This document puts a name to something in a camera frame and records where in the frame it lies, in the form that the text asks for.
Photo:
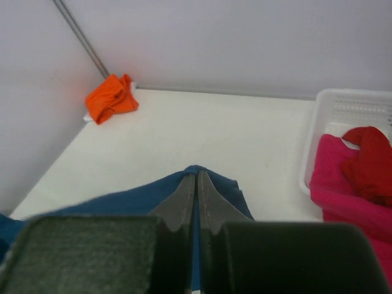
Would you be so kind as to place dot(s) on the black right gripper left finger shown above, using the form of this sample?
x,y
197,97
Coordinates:
x,y
172,269

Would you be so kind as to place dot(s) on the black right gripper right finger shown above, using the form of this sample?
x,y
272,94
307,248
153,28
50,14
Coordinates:
x,y
214,212

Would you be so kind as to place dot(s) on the blue printed t shirt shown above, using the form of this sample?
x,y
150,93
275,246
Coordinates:
x,y
137,201

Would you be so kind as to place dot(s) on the red t shirt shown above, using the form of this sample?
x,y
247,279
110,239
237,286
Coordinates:
x,y
369,172

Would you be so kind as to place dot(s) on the orange folded t shirt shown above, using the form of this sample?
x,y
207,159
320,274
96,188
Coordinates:
x,y
112,97

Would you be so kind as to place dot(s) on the pink t shirt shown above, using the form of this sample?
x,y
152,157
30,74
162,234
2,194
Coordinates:
x,y
330,190

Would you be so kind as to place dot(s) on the white plastic basket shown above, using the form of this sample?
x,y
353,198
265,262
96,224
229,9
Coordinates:
x,y
335,112

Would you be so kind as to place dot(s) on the left corner metal profile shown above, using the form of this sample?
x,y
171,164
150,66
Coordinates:
x,y
80,35

